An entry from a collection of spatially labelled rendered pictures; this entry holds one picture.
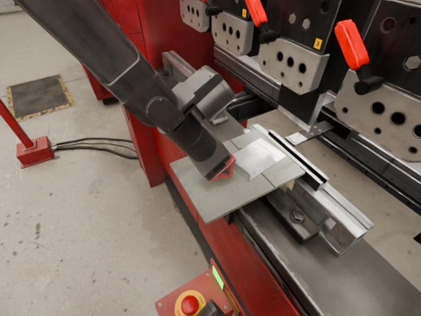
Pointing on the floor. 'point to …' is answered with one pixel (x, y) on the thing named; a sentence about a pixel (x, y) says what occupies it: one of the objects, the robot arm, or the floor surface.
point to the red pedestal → (42, 148)
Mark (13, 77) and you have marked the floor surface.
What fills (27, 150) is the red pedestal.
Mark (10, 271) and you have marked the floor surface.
